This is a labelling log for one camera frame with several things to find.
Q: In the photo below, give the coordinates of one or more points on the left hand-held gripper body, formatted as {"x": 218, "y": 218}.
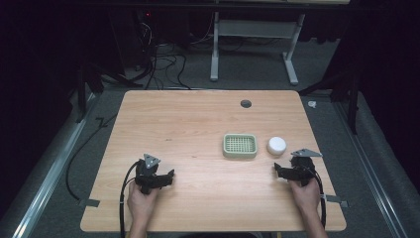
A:
{"x": 147, "y": 178}

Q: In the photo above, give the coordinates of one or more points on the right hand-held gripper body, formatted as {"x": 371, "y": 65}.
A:
{"x": 302, "y": 170}

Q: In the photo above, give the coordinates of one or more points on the white round soap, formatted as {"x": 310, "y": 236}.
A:
{"x": 276, "y": 145}

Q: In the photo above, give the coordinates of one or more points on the green soap dish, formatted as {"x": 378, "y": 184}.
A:
{"x": 240, "y": 145}

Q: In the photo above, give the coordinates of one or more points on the person's left hand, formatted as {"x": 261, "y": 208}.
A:
{"x": 141, "y": 203}

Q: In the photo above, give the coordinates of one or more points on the person's right hand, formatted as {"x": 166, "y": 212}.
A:
{"x": 306, "y": 196}

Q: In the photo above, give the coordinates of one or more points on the grey tape strip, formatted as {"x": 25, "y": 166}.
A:
{"x": 89, "y": 202}
{"x": 336, "y": 200}

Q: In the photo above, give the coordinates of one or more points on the small white floor scrap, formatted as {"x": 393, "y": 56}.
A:
{"x": 312, "y": 104}

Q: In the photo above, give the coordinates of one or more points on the black tripod stand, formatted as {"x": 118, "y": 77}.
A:
{"x": 89, "y": 79}
{"x": 350, "y": 92}

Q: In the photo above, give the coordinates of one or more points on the dark computer case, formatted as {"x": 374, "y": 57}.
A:
{"x": 132, "y": 36}

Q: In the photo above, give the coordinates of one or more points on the aluminium floor rail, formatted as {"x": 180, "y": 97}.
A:
{"x": 49, "y": 178}
{"x": 373, "y": 172}

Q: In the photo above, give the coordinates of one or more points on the white metal desk frame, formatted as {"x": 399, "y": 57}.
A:
{"x": 254, "y": 29}

